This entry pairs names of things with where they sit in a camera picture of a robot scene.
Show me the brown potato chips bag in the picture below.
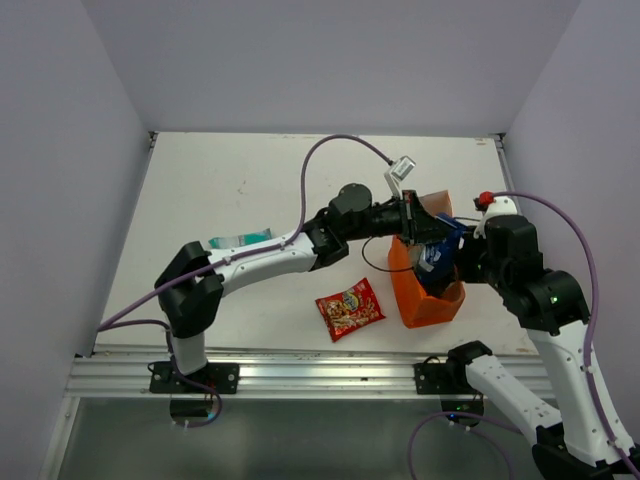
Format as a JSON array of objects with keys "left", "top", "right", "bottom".
[{"left": 421, "top": 267, "right": 458, "bottom": 298}]

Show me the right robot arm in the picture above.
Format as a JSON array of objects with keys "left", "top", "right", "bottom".
[{"left": 445, "top": 214, "right": 639, "bottom": 479}]

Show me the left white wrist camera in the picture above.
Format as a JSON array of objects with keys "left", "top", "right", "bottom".
[{"left": 384, "top": 156, "right": 416, "bottom": 199}]

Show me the purple cable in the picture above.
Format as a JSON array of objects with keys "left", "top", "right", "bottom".
[
  {"left": 97, "top": 133, "right": 396, "bottom": 429},
  {"left": 408, "top": 191, "right": 640, "bottom": 480}
]

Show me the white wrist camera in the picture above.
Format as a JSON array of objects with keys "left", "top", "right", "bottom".
[
  {"left": 473, "top": 191, "right": 518, "bottom": 239},
  {"left": 384, "top": 156, "right": 416, "bottom": 199}
]

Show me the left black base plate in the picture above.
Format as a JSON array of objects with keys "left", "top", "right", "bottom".
[{"left": 148, "top": 361, "right": 240, "bottom": 395}]

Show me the orange paper bag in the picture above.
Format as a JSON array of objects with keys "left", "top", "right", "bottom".
[{"left": 385, "top": 190, "right": 466, "bottom": 329}]

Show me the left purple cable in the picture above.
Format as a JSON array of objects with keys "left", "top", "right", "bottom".
[{"left": 97, "top": 133, "right": 396, "bottom": 429}]

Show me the aluminium mounting rail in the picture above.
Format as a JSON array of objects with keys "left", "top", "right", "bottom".
[{"left": 64, "top": 347, "right": 566, "bottom": 401}]

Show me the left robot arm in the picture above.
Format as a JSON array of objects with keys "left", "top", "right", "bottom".
[{"left": 154, "top": 183, "right": 454, "bottom": 393}]

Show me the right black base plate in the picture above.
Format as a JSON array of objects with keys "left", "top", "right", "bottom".
[{"left": 413, "top": 356, "right": 473, "bottom": 395}]

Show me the red snack packet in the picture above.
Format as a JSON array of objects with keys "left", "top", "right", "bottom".
[{"left": 315, "top": 278, "right": 386, "bottom": 342}]

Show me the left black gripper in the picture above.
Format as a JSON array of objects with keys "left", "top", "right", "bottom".
[{"left": 345, "top": 190, "right": 454, "bottom": 247}]

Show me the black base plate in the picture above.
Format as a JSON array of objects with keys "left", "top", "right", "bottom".
[
  {"left": 413, "top": 356, "right": 473, "bottom": 395},
  {"left": 148, "top": 361, "right": 240, "bottom": 395}
]

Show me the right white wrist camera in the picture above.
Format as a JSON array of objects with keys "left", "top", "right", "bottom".
[{"left": 473, "top": 191, "right": 518, "bottom": 239}]

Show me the teal snack packet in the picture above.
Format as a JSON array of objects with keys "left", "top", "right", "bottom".
[{"left": 208, "top": 228, "right": 273, "bottom": 249}]

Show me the blue snack packet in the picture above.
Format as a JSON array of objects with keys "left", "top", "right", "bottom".
[{"left": 414, "top": 213, "right": 466, "bottom": 289}]

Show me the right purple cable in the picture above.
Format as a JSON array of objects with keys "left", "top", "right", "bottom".
[{"left": 408, "top": 191, "right": 640, "bottom": 480}]

